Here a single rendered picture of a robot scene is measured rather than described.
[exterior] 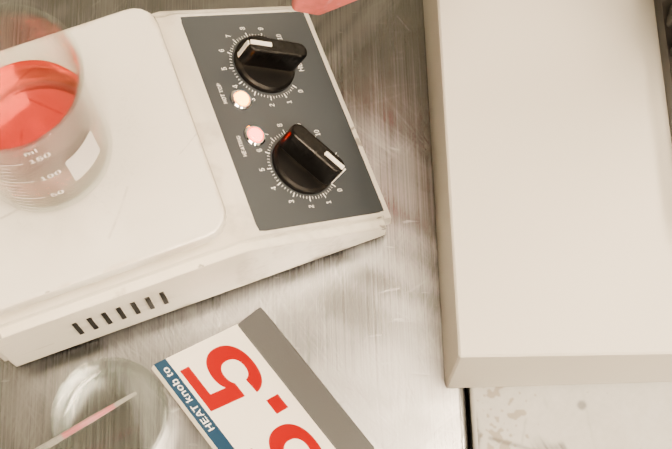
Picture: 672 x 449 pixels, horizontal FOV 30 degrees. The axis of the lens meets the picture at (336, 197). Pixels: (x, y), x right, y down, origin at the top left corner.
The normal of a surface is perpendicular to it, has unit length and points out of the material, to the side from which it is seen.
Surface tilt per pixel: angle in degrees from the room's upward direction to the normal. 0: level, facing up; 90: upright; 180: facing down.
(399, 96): 0
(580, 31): 4
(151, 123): 0
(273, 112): 30
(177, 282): 90
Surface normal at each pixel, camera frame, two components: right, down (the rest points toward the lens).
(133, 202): 0.00, -0.33
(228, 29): 0.47, -0.45
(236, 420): 0.50, -0.63
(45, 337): 0.35, 0.88
